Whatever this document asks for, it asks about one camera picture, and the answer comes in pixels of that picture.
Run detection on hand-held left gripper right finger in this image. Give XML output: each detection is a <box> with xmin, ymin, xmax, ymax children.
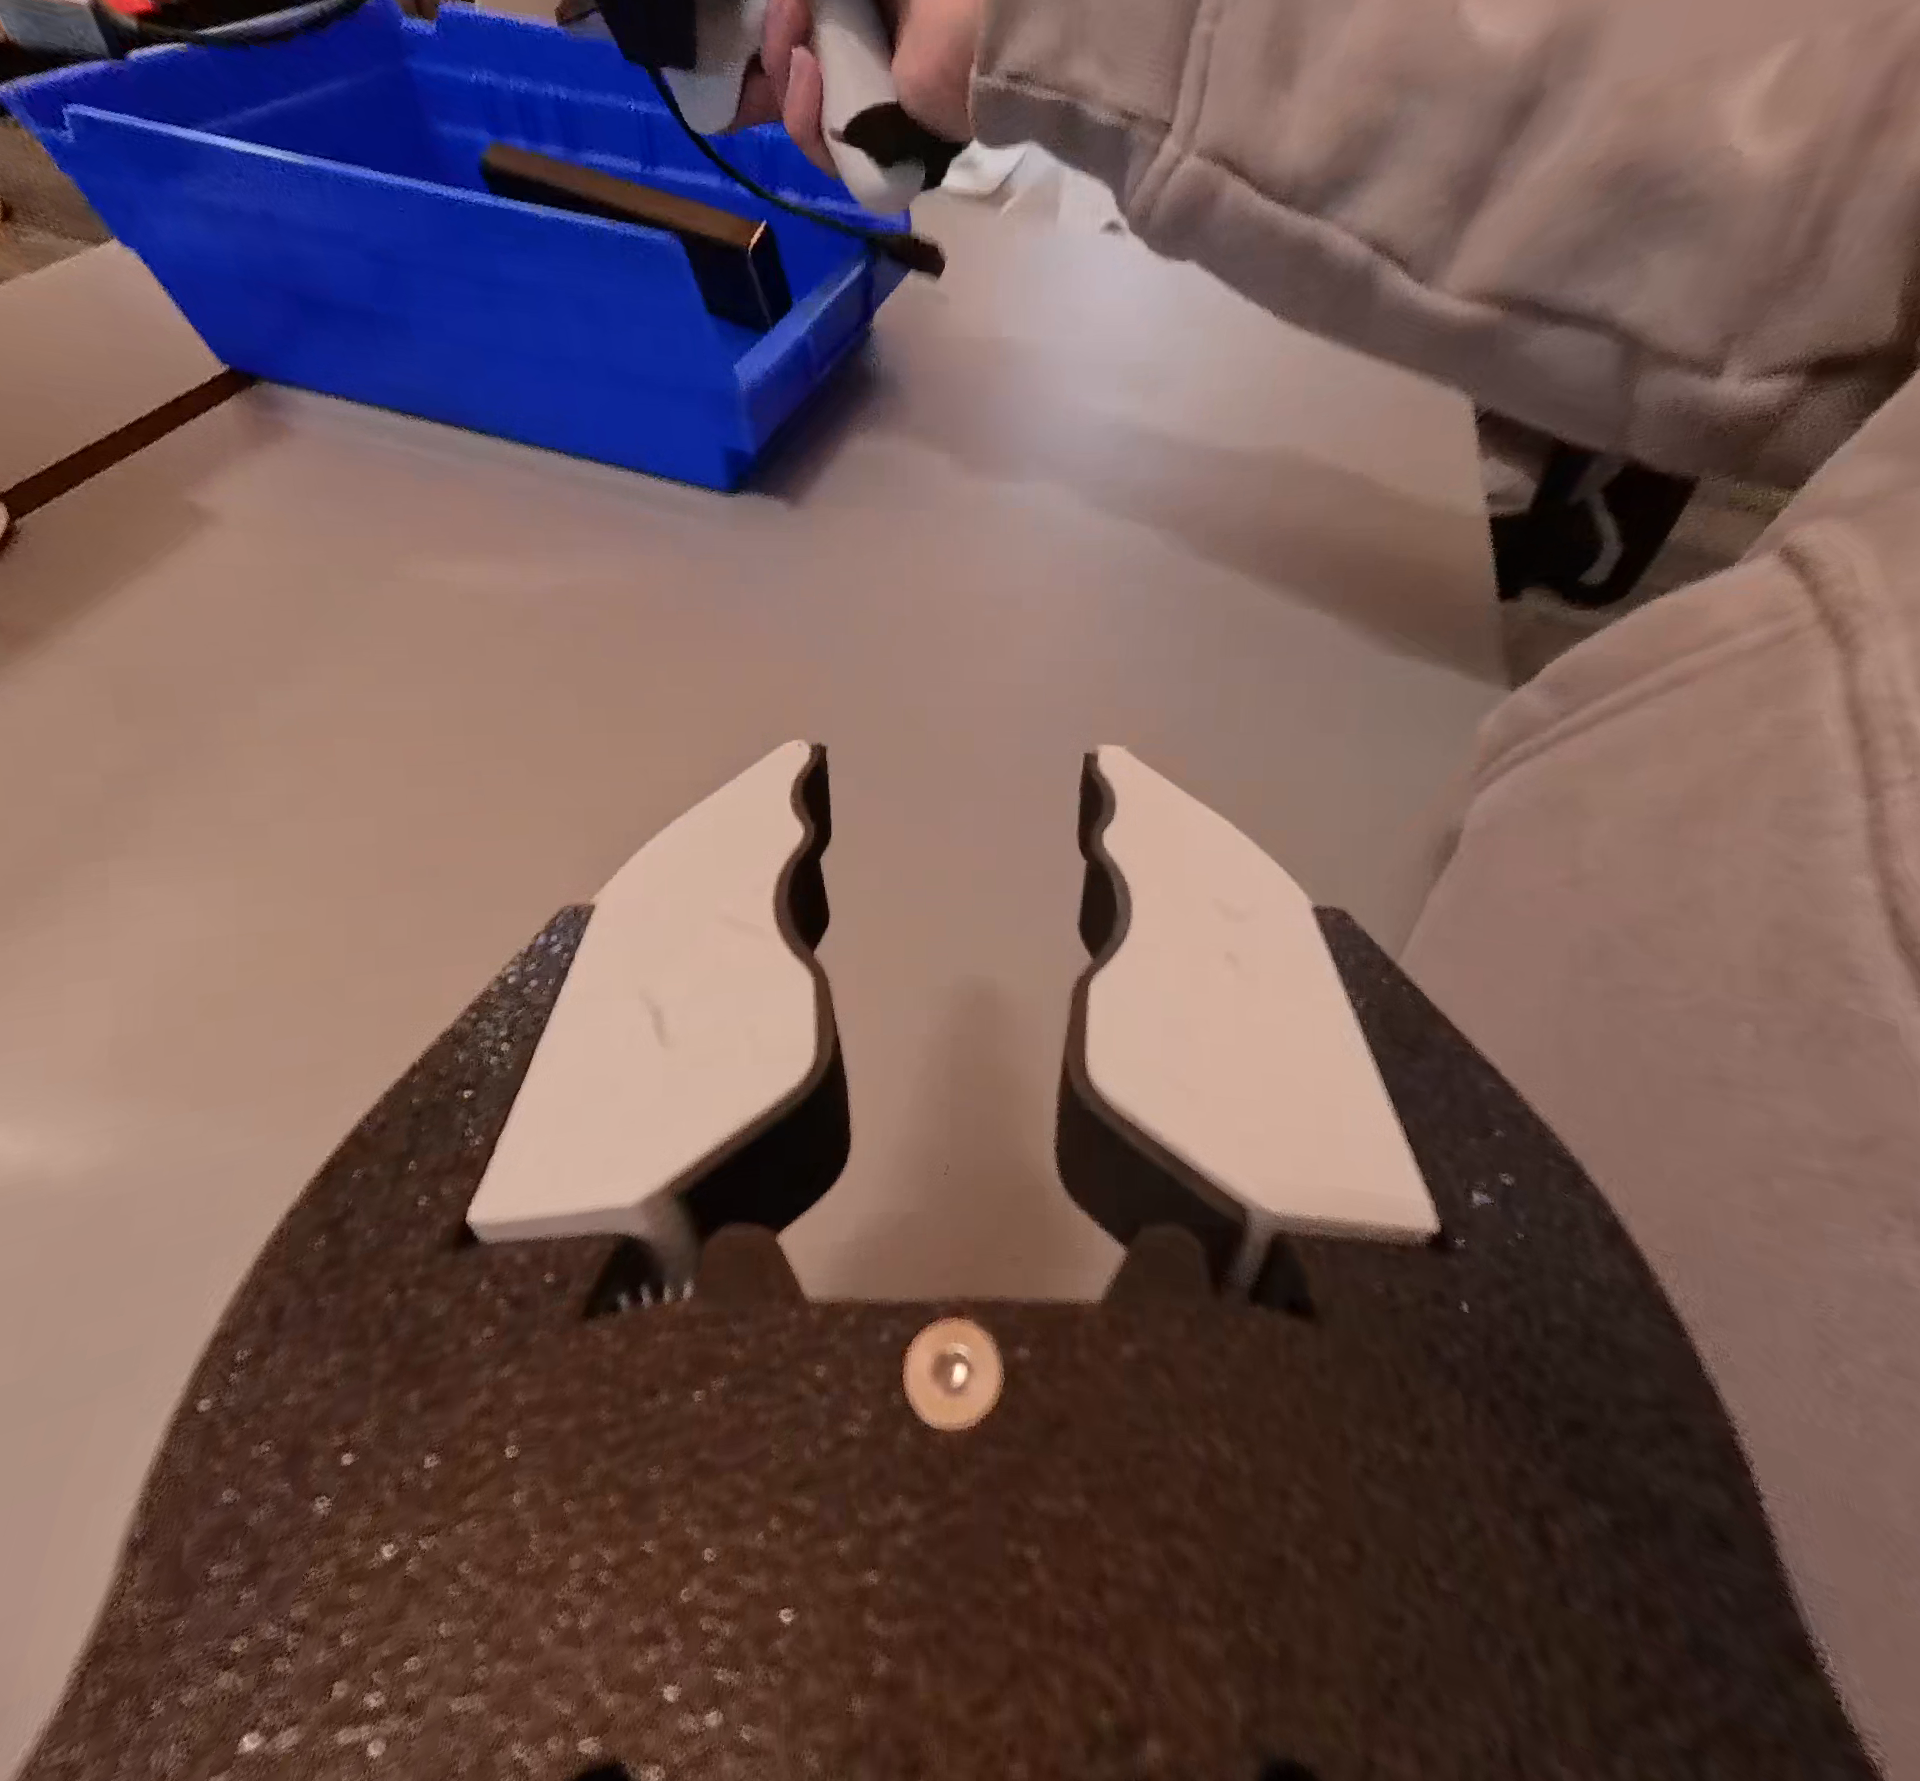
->
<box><xmin>1055</xmin><ymin>742</ymin><xmax>1442</xmax><ymax>1246</ymax></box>

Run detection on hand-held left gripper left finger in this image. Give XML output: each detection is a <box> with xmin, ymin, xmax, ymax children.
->
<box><xmin>467</xmin><ymin>740</ymin><xmax>853</xmax><ymax>1246</ymax></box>

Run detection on black usb cable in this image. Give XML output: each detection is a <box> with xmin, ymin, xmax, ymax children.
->
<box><xmin>90</xmin><ymin>0</ymin><xmax>950</xmax><ymax>284</ymax></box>

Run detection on black port hub box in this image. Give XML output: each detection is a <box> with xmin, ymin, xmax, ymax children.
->
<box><xmin>481</xmin><ymin>141</ymin><xmax>792</xmax><ymax>332</ymax></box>

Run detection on blue plastic bin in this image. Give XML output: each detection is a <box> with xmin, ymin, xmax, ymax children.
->
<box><xmin>0</xmin><ymin>0</ymin><xmax>918</xmax><ymax>496</ymax></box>

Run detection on person's left forearm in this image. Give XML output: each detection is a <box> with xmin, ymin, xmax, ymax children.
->
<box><xmin>1401</xmin><ymin>372</ymin><xmax>1920</xmax><ymax>1781</ymax></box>

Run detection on person's right forearm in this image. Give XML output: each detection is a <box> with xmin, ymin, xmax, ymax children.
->
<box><xmin>966</xmin><ymin>0</ymin><xmax>1920</xmax><ymax>492</ymax></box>

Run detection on person's black shoe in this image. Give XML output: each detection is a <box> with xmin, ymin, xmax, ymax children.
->
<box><xmin>1490</xmin><ymin>444</ymin><xmax>1700</xmax><ymax>609</ymax></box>

